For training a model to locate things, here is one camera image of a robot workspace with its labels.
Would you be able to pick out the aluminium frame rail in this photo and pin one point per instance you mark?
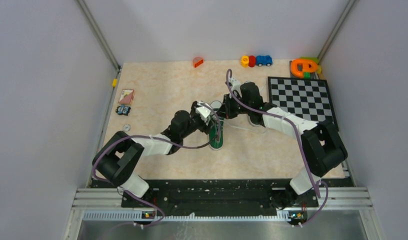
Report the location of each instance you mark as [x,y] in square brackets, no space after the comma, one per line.
[112,204]

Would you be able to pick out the green canvas sneaker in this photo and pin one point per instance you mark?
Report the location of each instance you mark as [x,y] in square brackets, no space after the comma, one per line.
[215,136]
[251,97]

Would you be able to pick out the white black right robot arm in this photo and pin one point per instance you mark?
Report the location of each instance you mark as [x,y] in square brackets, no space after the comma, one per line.
[320,144]

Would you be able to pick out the black white chessboard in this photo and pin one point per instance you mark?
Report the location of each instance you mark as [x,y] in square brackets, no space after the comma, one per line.
[309,99]

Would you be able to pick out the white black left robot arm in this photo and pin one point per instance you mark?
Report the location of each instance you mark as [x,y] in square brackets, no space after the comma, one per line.
[118,158]

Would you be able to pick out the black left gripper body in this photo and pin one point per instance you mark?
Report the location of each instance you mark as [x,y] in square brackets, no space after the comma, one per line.
[196,122]

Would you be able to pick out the pink tangram puzzle box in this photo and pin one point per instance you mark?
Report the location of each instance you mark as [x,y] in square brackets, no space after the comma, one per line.
[126,97]

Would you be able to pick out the red toy block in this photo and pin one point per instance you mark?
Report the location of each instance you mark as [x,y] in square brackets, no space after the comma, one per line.
[251,61]

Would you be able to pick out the yellow toy block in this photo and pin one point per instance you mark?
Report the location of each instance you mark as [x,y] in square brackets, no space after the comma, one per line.
[244,61]

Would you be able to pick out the small round white disc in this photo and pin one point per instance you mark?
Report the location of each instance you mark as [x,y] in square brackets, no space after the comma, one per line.
[126,128]

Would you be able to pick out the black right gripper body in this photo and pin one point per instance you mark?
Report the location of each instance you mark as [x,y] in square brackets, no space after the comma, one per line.
[233,108]

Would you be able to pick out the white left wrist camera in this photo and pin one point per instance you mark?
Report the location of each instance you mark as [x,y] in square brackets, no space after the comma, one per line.
[204,111]

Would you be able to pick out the yellow clip on frame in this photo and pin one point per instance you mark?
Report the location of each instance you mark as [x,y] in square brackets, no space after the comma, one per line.
[114,82]

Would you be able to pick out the orange green ring toy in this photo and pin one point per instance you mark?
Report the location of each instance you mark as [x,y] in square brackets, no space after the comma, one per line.
[305,67]

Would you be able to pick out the blue toy car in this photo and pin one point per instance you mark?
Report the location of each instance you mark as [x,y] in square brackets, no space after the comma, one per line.
[263,60]

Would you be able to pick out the orange toy brick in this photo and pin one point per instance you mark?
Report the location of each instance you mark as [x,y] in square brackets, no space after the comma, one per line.
[197,61]

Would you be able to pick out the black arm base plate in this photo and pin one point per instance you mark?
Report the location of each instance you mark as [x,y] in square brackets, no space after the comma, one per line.
[219,197]

